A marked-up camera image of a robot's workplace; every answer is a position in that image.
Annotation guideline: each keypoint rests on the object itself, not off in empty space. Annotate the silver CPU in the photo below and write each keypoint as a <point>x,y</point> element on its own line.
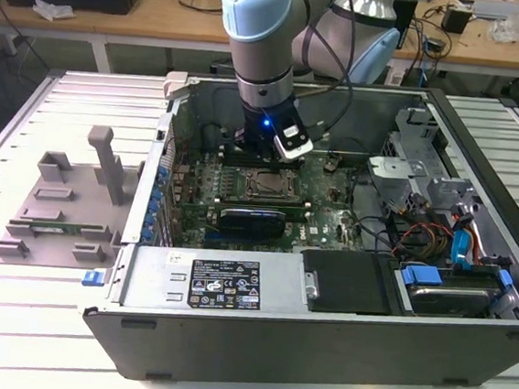
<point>272,184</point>

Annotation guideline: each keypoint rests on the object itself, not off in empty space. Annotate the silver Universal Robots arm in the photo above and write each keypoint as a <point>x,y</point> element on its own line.
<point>256,33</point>

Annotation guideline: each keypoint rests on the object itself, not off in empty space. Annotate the CPU socket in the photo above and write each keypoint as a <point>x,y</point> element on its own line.
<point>246,193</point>

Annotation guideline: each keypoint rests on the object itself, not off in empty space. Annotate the black RAM slot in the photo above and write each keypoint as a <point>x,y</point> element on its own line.
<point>262,208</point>
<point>259,200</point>

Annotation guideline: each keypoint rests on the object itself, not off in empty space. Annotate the black coin battery holder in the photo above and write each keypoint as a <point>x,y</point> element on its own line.
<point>330,164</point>

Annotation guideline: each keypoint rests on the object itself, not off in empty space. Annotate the black graphics card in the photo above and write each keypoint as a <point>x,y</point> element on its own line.
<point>252,223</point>

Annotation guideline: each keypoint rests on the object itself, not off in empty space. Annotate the grey case corner piece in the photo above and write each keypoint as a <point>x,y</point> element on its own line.
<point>176,81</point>

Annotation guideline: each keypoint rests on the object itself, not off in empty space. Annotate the green motherboard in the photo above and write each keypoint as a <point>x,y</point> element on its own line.
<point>322,210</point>

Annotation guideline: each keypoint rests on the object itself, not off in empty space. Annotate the silver drive cage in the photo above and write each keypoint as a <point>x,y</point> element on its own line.
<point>388,168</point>

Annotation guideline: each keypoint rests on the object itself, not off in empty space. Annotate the wooden desk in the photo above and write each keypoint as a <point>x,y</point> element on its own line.
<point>166,20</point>

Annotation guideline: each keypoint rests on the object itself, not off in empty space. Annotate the black drive bay cover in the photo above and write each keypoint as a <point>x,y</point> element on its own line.
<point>347,281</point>

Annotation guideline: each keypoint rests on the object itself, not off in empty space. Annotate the grey parts rack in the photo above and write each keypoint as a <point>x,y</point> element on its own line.
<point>85,187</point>

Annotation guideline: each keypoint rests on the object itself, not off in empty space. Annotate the silver power supply with label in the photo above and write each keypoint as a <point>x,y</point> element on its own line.
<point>150,280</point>

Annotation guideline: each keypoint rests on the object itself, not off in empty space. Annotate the tall black box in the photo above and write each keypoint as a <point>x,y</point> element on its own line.
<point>408,20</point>

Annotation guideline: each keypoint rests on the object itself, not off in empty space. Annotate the small black device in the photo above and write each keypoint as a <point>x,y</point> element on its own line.
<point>436,44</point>

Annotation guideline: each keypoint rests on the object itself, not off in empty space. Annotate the open black PC case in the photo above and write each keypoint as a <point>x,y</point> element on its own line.
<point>272,347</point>

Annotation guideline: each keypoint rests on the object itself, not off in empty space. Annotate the green RAM stick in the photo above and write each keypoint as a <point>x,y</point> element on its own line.
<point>60,229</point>

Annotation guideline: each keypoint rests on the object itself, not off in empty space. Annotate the blue case latch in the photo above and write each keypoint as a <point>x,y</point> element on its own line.
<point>92,278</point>

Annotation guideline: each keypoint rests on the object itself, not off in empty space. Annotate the small black adapter box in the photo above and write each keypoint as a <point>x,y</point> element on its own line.
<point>455,19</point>

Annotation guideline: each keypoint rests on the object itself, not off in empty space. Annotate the crumpled white paper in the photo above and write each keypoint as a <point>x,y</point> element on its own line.
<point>52,9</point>

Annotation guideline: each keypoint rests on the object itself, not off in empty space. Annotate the hard disk in blue carrier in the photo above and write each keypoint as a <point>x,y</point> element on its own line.
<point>447,297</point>

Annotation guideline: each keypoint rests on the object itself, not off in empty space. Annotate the grey flat tray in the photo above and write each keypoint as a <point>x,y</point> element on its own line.
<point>498,9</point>

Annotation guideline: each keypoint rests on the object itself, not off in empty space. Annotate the clear plastic bag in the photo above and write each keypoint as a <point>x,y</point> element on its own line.
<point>510,28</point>

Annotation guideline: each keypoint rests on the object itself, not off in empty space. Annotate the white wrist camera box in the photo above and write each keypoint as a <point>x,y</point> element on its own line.
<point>294,142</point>

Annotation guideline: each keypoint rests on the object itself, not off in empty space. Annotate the blue expansion bracket clips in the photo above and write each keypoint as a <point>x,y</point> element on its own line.
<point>155,203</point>

